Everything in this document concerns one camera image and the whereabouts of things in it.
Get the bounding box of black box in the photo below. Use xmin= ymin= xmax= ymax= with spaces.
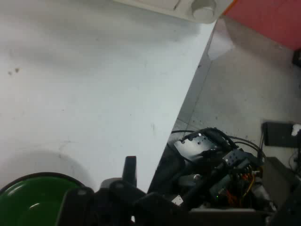
xmin=261 ymin=121 xmax=301 ymax=147

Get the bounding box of dark green bowl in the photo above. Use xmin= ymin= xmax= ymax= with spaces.
xmin=0 ymin=172 xmax=88 ymax=226

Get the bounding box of silver oven knob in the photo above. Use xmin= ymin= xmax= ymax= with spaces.
xmin=190 ymin=0 xmax=217 ymax=20

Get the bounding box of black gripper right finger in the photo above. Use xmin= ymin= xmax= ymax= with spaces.
xmin=130 ymin=156 xmax=191 ymax=226

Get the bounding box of red floor mat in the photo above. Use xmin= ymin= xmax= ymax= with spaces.
xmin=222 ymin=0 xmax=301 ymax=50

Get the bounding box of cream toaster oven body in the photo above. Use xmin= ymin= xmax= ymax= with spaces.
xmin=112 ymin=0 xmax=236 ymax=24

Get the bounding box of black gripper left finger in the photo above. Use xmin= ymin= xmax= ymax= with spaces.
xmin=57 ymin=156 xmax=131 ymax=226

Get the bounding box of black electronics assembly with cables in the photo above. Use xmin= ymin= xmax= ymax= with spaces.
xmin=149 ymin=127 xmax=277 ymax=211

